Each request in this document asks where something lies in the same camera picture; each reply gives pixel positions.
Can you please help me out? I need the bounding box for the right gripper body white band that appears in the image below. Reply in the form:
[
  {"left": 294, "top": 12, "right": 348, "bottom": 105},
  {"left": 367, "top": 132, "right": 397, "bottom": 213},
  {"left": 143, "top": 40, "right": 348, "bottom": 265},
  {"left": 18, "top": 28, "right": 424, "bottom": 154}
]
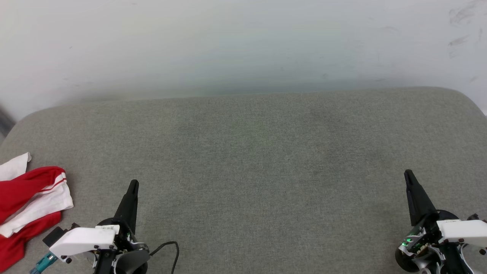
[{"left": 395, "top": 209, "right": 487, "bottom": 274}]

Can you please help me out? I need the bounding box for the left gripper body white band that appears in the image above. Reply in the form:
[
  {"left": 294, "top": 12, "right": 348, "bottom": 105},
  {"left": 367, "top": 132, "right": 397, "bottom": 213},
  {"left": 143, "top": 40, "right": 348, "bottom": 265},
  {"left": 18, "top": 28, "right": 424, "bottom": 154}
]
[{"left": 49, "top": 217, "right": 150, "bottom": 274}]

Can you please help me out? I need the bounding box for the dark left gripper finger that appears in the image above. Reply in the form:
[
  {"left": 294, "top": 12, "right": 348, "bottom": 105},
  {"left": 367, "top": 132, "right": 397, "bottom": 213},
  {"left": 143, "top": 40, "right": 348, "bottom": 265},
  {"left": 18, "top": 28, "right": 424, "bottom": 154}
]
[
  {"left": 126, "top": 180, "right": 139, "bottom": 233},
  {"left": 113, "top": 180, "right": 135, "bottom": 229}
]

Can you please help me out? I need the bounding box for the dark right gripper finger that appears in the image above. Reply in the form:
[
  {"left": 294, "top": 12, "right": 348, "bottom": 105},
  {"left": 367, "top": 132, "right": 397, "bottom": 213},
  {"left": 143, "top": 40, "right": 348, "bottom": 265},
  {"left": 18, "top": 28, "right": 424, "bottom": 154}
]
[
  {"left": 408, "top": 170, "right": 438, "bottom": 226},
  {"left": 405, "top": 170, "right": 425, "bottom": 227}
]

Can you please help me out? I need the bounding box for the red and white shirt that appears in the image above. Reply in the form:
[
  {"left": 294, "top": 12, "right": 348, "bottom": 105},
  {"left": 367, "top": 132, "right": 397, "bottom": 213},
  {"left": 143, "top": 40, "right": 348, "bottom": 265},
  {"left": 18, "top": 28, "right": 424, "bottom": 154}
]
[{"left": 0, "top": 153, "right": 74, "bottom": 272}]

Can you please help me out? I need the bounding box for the grey fabric sofa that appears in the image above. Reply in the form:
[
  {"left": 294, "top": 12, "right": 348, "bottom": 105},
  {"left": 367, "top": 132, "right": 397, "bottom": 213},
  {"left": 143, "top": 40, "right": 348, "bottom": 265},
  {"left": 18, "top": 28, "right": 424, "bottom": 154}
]
[{"left": 0, "top": 87, "right": 487, "bottom": 274}]

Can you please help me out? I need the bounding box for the teal cable connector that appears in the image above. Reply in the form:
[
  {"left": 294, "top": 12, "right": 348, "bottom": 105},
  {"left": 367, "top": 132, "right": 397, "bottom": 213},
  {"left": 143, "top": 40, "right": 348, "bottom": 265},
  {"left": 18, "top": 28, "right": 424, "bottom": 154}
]
[{"left": 30, "top": 252, "right": 58, "bottom": 274}]

